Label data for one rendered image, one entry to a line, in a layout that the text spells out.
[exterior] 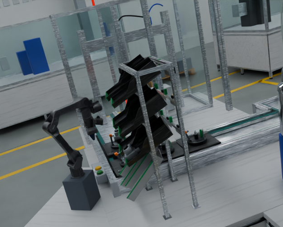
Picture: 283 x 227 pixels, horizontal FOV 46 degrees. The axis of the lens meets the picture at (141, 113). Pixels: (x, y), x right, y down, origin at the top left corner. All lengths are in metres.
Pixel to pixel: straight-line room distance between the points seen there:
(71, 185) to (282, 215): 1.15
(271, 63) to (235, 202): 5.22
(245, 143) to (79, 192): 1.13
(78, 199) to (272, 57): 5.48
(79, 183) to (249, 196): 0.95
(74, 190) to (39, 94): 5.20
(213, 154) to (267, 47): 4.78
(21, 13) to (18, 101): 3.58
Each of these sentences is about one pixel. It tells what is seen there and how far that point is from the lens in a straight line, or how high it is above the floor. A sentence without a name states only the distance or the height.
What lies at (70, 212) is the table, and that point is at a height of 0.86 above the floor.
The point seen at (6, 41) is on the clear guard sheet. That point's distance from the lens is 7.01.
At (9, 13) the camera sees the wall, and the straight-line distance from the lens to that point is 10.05.
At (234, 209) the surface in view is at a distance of 1.87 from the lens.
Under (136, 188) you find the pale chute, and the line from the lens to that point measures 1.79.
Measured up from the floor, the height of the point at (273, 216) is 0.86.
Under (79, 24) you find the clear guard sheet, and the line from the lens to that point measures 3.36.
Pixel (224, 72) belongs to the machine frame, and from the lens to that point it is 3.05.
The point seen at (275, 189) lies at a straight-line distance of 2.01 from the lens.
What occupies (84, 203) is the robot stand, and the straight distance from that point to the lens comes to 2.09.
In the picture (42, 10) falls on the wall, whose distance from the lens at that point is 10.17.
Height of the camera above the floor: 1.97
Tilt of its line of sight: 19 degrees down
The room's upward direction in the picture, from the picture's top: 12 degrees counter-clockwise
